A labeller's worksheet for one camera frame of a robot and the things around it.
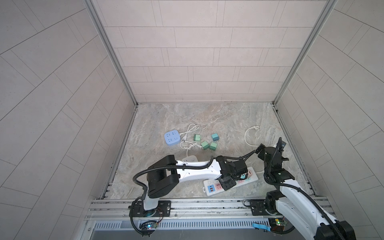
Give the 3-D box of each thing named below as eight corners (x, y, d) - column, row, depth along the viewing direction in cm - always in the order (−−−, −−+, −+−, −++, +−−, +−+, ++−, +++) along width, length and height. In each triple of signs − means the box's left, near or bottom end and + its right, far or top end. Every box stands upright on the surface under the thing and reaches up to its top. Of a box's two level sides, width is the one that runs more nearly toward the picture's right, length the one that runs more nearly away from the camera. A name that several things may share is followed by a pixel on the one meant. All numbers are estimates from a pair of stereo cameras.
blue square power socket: (167, 147, 94) (166, 145, 92) (163, 135, 100) (162, 133, 98) (181, 141, 97) (181, 139, 95) (177, 130, 102) (177, 128, 100)
